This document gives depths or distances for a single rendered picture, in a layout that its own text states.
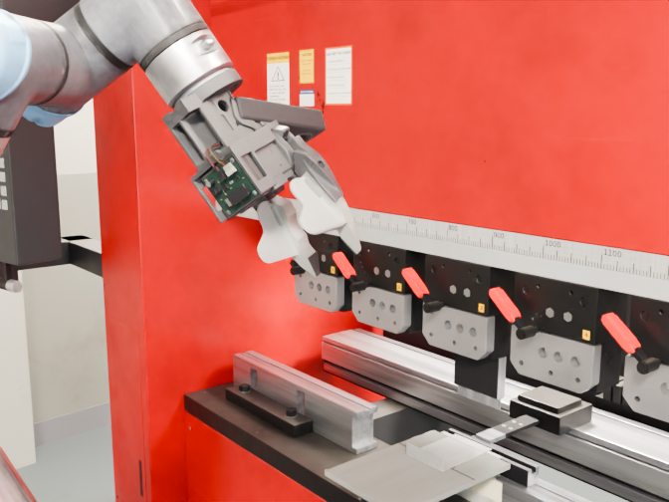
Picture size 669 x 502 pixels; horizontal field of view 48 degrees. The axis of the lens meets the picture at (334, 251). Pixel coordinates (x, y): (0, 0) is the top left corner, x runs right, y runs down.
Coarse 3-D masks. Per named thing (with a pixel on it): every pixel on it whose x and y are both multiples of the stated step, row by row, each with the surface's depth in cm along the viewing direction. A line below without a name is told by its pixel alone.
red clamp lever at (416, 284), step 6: (402, 270) 136; (408, 270) 135; (414, 270) 136; (408, 276) 134; (414, 276) 135; (408, 282) 135; (414, 282) 134; (420, 282) 134; (414, 288) 134; (420, 288) 133; (426, 288) 134; (420, 294) 133; (426, 294) 133; (426, 300) 132; (426, 306) 131; (432, 306) 131; (438, 306) 132; (426, 312) 131
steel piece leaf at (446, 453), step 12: (408, 444) 132; (432, 444) 136; (444, 444) 136; (456, 444) 136; (420, 456) 130; (432, 456) 128; (444, 456) 131; (456, 456) 131; (468, 456) 131; (444, 468) 127
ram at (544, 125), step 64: (256, 0) 169; (320, 0) 152; (384, 0) 137; (448, 0) 125; (512, 0) 116; (576, 0) 107; (640, 0) 100; (256, 64) 172; (320, 64) 154; (384, 64) 139; (448, 64) 127; (512, 64) 117; (576, 64) 108; (640, 64) 101; (384, 128) 141; (448, 128) 129; (512, 128) 118; (576, 128) 109; (640, 128) 102; (384, 192) 143; (448, 192) 130; (512, 192) 120; (576, 192) 111; (640, 192) 103; (448, 256) 132; (512, 256) 121
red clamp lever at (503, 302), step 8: (496, 288) 120; (496, 296) 119; (504, 296) 119; (496, 304) 119; (504, 304) 119; (512, 304) 119; (504, 312) 118; (512, 312) 118; (512, 320) 118; (520, 320) 118; (520, 328) 116; (528, 328) 116; (536, 328) 118; (520, 336) 116; (528, 336) 116
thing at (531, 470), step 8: (448, 432) 143; (456, 432) 142; (480, 440) 138; (496, 448) 135; (504, 456) 133; (512, 456) 132; (512, 464) 129; (520, 464) 129; (528, 464) 129; (536, 464) 129; (504, 472) 131; (512, 472) 129; (520, 472) 128; (528, 472) 127; (536, 472) 128; (520, 480) 128; (528, 480) 127; (536, 480) 129
